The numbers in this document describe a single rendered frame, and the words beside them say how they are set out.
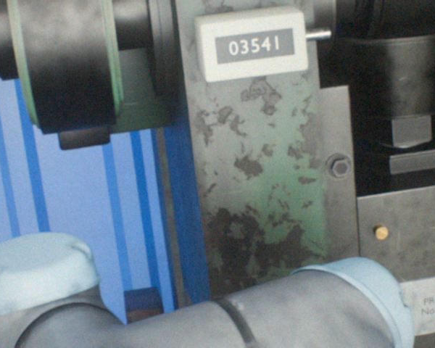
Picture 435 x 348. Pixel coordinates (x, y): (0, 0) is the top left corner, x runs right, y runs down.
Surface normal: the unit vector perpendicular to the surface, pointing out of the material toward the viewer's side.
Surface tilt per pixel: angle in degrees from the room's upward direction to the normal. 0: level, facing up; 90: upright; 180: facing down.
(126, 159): 90
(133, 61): 90
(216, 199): 90
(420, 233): 90
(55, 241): 3
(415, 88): 100
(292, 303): 23
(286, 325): 42
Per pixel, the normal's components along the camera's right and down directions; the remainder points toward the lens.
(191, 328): 0.03, -0.85
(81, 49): 0.15, 0.46
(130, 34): 0.18, 0.72
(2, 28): 0.13, 0.22
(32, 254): -0.11, -0.93
